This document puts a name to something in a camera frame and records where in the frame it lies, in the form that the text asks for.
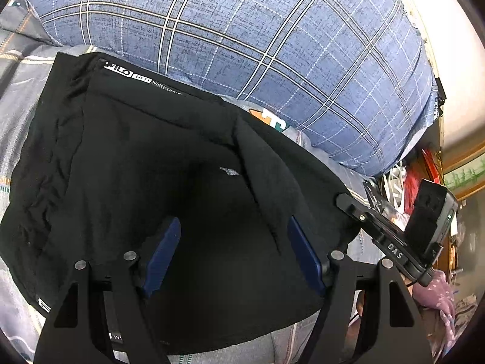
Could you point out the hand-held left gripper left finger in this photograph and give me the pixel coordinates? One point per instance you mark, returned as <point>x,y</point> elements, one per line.
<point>165,250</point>

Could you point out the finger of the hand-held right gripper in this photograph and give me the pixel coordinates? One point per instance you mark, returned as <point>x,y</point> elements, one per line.
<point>358,214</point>

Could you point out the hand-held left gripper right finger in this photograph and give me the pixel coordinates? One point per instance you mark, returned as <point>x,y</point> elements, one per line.
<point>303,246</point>

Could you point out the black pants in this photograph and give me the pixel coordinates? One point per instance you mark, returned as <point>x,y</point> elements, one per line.
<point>151,159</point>

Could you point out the person's right forearm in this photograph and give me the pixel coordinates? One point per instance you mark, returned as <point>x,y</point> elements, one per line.
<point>435,295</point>

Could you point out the red bag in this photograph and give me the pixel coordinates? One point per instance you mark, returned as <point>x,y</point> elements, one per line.
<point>420,182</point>

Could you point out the white plastic bag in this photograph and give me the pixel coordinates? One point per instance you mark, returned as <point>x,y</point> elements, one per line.
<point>394,185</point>

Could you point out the grey patterned bed sheet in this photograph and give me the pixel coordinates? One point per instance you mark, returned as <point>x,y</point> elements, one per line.
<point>15,83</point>

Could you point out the blue plaid pillow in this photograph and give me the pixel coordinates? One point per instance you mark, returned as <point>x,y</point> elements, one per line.
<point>227,26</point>

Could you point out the wooden frame with green print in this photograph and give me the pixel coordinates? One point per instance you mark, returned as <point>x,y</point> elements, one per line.
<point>464,176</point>

